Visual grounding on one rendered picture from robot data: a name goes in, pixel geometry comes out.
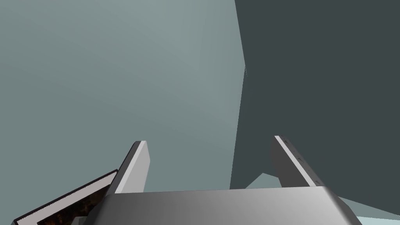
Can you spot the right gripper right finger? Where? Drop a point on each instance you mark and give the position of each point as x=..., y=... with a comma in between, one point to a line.
x=290, y=168

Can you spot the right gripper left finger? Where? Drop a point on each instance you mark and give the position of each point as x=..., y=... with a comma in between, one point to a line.
x=135, y=170

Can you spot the black framed wall picture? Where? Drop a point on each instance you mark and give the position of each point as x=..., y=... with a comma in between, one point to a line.
x=67, y=203

